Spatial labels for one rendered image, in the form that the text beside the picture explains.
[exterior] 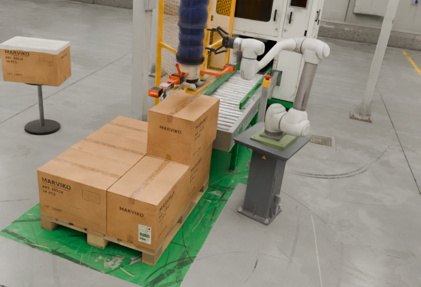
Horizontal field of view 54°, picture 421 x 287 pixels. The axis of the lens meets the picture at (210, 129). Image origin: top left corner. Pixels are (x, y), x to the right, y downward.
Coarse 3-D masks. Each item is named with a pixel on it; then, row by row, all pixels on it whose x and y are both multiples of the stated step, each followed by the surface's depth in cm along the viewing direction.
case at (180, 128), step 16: (176, 96) 368; (192, 96) 372; (208, 96) 376; (160, 112) 331; (176, 112) 334; (192, 112) 338; (208, 112) 350; (160, 128) 336; (176, 128) 330; (192, 128) 325; (208, 128) 361; (160, 144) 341; (176, 144) 336; (192, 144) 332; (208, 144) 372; (176, 160) 342; (192, 160) 342
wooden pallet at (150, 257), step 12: (192, 204) 380; (48, 216) 327; (180, 216) 345; (48, 228) 332; (72, 228) 322; (84, 228) 318; (96, 240) 318; (108, 240) 314; (120, 240) 313; (168, 240) 333; (144, 252) 306; (156, 252) 306
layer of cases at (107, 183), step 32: (128, 128) 391; (64, 160) 327; (96, 160) 332; (128, 160) 337; (160, 160) 342; (64, 192) 311; (96, 192) 300; (128, 192) 296; (160, 192) 300; (192, 192) 364; (96, 224) 312; (128, 224) 301; (160, 224) 302
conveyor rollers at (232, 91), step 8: (232, 80) 557; (240, 80) 556; (256, 80) 566; (216, 88) 520; (224, 88) 526; (232, 88) 524; (240, 88) 529; (248, 88) 535; (216, 96) 495; (224, 96) 500; (232, 96) 498; (240, 96) 504; (224, 104) 475; (232, 104) 473; (248, 104) 484; (224, 112) 450; (232, 112) 455; (240, 112) 454; (224, 120) 432; (232, 120) 431; (224, 128) 415
